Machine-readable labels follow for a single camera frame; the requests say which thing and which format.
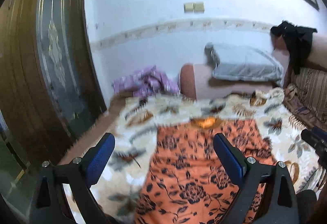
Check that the cream leaf-pattern fleece blanket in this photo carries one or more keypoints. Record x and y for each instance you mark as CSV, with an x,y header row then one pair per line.
x,y
134,122

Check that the striped sofa back cushion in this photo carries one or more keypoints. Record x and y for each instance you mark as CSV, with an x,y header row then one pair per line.
x,y
305,97

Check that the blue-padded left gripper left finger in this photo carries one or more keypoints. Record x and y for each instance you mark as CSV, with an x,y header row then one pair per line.
x,y
49,203

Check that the purple floral crumpled cloth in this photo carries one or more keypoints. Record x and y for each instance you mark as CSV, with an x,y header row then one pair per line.
x,y
146,82

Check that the beige right wall switch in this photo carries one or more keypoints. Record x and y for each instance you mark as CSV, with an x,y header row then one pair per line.
x,y
199,7

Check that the orange black floral garment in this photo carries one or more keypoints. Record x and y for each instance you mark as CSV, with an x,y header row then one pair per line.
x,y
186,182

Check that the beige left wall switch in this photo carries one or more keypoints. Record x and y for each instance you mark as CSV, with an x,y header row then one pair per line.
x,y
188,7

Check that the grey pillow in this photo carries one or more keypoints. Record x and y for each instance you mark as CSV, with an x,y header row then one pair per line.
x,y
244,63

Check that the brown wooden glass door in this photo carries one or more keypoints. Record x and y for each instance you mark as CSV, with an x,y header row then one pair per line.
x,y
50,95

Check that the black garment on sofa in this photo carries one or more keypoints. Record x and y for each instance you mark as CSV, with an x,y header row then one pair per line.
x,y
298,41

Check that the beige wall switch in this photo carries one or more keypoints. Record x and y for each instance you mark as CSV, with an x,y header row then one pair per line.
x,y
199,7
188,7

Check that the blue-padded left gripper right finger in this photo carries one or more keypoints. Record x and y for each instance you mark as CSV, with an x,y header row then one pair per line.
x,y
279,201

